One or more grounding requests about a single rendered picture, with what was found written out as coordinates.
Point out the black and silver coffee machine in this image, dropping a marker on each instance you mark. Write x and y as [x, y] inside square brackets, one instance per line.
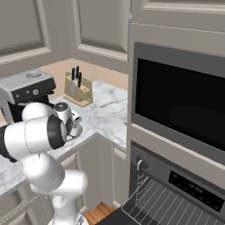
[20, 88]

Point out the beige drawer front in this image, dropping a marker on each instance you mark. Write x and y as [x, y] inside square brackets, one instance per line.
[120, 153]
[68, 161]

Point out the black oven door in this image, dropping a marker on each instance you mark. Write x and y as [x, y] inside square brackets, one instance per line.
[117, 219]

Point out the beige wall cupboard door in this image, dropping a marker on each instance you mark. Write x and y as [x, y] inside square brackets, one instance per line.
[23, 29]
[181, 17]
[99, 29]

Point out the steel oven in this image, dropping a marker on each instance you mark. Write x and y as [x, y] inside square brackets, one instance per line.
[187, 184]

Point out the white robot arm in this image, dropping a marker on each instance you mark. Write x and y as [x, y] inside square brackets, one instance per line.
[35, 137]

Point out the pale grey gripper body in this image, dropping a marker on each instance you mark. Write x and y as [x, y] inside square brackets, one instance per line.
[76, 132]

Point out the beige base cupboard door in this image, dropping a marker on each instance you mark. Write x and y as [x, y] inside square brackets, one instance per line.
[95, 172]
[120, 181]
[20, 211]

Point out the black oven knob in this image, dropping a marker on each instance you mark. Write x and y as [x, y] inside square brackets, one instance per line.
[141, 164]

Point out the wooden knife block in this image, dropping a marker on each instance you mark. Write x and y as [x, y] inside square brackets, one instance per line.
[80, 93]

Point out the built-in microwave oven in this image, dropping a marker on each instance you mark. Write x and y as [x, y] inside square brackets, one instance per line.
[178, 99]

